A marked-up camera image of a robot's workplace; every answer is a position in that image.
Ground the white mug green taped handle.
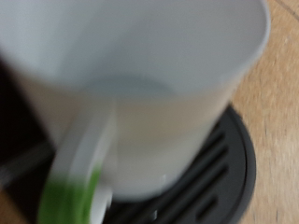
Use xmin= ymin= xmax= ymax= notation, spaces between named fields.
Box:
xmin=0 ymin=0 xmax=271 ymax=224

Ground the black Keurig coffee machine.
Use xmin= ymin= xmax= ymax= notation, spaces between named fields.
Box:
xmin=0 ymin=55 xmax=258 ymax=224

